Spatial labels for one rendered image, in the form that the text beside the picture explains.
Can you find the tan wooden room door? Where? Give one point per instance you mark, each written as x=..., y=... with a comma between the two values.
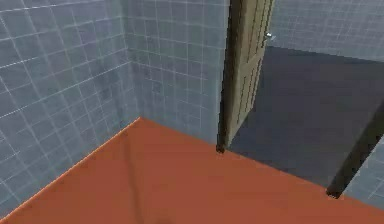
x=246, y=60

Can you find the dark brown door frame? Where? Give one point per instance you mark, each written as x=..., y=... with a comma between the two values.
x=358, y=153

